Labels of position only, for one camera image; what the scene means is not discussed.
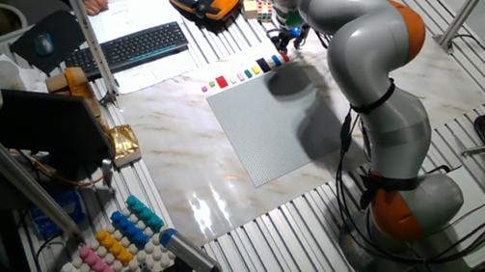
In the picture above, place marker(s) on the black monitor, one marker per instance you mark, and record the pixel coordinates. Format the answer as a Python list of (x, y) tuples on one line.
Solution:
[(47, 133)]

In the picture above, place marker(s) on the small red Lego brick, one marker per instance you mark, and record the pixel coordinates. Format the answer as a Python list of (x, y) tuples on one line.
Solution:
[(285, 57)]

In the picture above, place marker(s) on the white studded toy plate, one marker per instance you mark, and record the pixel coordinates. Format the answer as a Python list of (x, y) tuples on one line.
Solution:
[(145, 263)]

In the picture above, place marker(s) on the pink large toy brick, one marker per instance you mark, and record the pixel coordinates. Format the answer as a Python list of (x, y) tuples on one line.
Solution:
[(98, 264)]

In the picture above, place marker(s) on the yellow large toy brick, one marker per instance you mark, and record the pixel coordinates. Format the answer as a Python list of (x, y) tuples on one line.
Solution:
[(114, 247)]

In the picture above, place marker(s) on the plain wooden cube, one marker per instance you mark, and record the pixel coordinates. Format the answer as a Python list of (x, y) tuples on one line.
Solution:
[(250, 10)]

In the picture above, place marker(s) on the yellow Lego brick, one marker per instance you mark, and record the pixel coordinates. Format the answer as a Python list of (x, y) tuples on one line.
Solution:
[(255, 70)]

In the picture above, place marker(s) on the bare person hand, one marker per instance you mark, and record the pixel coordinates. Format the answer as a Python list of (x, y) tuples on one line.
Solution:
[(95, 2)]

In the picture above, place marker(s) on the tiny magenta Lego brick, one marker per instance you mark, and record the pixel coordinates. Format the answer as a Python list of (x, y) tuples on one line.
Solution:
[(204, 88)]

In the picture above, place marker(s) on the grey camera with blue end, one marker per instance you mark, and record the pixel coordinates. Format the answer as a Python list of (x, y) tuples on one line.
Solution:
[(190, 254)]

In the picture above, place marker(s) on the grey computer mouse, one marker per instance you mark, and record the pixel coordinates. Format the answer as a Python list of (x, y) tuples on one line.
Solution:
[(44, 44)]

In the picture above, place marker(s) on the large white paper sheet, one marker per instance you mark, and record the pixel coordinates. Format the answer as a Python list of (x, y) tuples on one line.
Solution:
[(130, 14)]

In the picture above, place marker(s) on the long blue Lego brick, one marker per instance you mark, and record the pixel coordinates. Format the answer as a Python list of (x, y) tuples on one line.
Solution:
[(276, 60)]

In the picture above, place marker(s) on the green Lego brick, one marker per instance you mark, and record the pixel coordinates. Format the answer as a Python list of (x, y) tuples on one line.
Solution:
[(247, 73)]

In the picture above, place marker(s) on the printed paper sheet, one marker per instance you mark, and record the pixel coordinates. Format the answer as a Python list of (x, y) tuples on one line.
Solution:
[(154, 74)]

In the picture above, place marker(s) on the Rubik's cube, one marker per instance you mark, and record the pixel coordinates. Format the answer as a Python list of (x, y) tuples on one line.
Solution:
[(264, 11)]

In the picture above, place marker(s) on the teal large toy brick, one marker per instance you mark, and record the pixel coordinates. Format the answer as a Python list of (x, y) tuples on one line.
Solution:
[(146, 213)]

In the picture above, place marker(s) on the black mouse pad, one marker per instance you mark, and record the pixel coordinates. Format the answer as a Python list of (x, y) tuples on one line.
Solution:
[(65, 32)]

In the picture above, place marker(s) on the marble pattern mat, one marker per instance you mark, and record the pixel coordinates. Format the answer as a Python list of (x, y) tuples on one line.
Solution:
[(177, 156)]

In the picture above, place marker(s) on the white Lego brick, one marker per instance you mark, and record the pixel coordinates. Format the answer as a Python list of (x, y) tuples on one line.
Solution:
[(232, 80)]

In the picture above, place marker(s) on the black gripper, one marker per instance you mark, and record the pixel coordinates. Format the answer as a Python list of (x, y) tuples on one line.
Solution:
[(295, 35)]

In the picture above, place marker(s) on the grey Lego baseplate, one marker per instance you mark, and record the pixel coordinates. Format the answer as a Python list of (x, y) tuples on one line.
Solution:
[(261, 128)]

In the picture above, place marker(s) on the black computer keyboard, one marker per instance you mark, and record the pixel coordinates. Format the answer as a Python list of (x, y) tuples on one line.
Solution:
[(131, 48)]

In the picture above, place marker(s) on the silver and orange robot arm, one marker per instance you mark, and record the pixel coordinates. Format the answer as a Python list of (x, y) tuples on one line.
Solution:
[(371, 52)]

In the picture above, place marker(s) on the blue large toy brick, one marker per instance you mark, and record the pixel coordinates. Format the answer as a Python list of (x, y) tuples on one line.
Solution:
[(130, 229)]

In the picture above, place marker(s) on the blue box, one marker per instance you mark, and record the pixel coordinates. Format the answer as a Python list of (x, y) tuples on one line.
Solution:
[(57, 211)]

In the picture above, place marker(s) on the pink Lego brick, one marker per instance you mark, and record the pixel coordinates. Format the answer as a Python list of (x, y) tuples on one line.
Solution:
[(240, 76)]

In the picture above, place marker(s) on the square red Lego plate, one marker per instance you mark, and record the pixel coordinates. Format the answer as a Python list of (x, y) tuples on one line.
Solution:
[(221, 81)]

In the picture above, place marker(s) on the tiny lime Lego brick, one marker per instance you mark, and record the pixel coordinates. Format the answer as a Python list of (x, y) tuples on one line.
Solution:
[(212, 84)]

